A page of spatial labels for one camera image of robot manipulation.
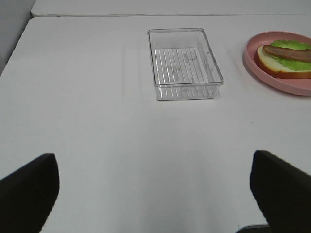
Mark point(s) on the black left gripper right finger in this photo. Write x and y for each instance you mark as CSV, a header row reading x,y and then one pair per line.
x,y
282,193

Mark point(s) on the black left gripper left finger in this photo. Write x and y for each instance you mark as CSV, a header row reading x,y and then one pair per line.
x,y
27,195

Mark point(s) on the green lettuce leaf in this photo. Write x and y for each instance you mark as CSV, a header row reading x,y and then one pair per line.
x,y
295,45

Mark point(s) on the white bread slice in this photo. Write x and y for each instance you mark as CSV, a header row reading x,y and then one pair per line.
x,y
277,70

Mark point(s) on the brown bacon strip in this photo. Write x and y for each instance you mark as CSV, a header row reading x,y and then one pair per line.
x,y
288,53

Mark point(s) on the pink round plate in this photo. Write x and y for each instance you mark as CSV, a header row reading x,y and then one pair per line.
x,y
300,87

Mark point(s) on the clear left plastic container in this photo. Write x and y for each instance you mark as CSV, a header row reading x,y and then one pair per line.
x,y
183,64

